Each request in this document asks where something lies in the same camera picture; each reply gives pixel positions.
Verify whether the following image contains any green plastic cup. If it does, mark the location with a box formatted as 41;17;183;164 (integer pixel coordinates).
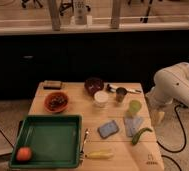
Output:
128;100;142;117

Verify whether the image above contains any dark brown block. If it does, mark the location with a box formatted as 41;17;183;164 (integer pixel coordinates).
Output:
43;80;62;89

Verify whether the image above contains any blue sponge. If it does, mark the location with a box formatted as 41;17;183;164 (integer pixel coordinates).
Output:
97;120;119;139

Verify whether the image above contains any light blue cloth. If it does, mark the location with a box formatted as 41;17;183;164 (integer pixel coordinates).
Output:
124;116;143;137

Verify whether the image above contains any orange tomato toy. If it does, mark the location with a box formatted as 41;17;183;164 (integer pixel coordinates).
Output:
16;147;32;162

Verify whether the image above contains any black power cable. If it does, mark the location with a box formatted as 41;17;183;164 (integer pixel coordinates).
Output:
156;103;188;171

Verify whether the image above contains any black handled utensil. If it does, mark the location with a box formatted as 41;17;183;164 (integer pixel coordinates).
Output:
106;83;143;95

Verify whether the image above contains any green chili pepper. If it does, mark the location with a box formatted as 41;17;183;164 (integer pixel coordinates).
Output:
131;127;153;145

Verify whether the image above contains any wooden post right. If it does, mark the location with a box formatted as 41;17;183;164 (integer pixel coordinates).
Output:
110;0;121;29

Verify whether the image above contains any metal fork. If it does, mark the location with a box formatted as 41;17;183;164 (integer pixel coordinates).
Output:
80;128;89;159

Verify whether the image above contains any orange bowl with food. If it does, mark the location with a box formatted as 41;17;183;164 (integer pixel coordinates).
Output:
44;91;69;113

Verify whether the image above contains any white lidded cup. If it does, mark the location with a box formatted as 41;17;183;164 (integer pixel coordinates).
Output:
94;91;109;107

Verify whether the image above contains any dark red bowl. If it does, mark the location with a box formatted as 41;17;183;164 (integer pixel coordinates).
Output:
84;77;104;96

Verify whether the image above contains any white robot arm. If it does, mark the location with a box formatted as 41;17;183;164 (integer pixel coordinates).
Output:
145;62;189;126

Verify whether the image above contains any dark metal cup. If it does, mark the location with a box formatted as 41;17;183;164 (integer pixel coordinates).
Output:
116;87;127;103

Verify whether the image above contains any green plastic tray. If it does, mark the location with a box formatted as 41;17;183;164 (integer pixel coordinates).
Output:
9;115;82;169

